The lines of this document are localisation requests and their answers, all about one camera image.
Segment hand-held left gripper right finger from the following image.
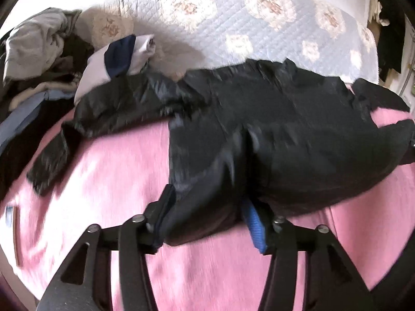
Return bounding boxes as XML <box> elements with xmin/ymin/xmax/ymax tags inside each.
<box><xmin>241</xmin><ymin>197</ymin><xmax>380</xmax><ymax>311</ymax></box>

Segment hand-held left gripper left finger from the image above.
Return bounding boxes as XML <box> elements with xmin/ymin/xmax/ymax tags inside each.
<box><xmin>37</xmin><ymin>184</ymin><xmax>177</xmax><ymax>311</ymax></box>

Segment black puffer jacket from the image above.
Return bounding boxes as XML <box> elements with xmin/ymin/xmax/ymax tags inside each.
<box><xmin>26</xmin><ymin>58</ymin><xmax>415</xmax><ymax>247</ymax></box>

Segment hanging dark clothes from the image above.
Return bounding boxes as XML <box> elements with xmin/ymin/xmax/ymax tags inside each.
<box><xmin>370</xmin><ymin>0</ymin><xmax>410</xmax><ymax>83</ymax></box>

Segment pink blanket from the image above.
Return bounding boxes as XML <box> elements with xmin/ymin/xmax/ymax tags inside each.
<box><xmin>0</xmin><ymin>82</ymin><xmax>415</xmax><ymax>311</ymax></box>

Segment black garment pile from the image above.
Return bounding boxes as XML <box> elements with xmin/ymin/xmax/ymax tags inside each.
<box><xmin>0</xmin><ymin>34</ymin><xmax>94</xmax><ymax>201</ymax></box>

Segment folded white navy garment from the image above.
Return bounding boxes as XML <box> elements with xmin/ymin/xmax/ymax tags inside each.
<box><xmin>74</xmin><ymin>34</ymin><xmax>156</xmax><ymax>104</ymax></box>

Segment blue garment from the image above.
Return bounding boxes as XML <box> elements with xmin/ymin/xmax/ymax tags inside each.
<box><xmin>0</xmin><ymin>90</ymin><xmax>76</xmax><ymax>145</ymax></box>

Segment cream fleece garment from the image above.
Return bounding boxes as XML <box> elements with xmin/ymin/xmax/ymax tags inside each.
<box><xmin>8</xmin><ymin>81</ymin><xmax>78</xmax><ymax>111</ymax></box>

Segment light blue floral quilt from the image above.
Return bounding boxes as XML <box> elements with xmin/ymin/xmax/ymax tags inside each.
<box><xmin>76</xmin><ymin>0</ymin><xmax>380</xmax><ymax>85</ymax></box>

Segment crumpled grey garment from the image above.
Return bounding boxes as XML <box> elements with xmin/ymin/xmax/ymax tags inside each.
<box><xmin>3</xmin><ymin>8</ymin><xmax>83</xmax><ymax>83</ymax></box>

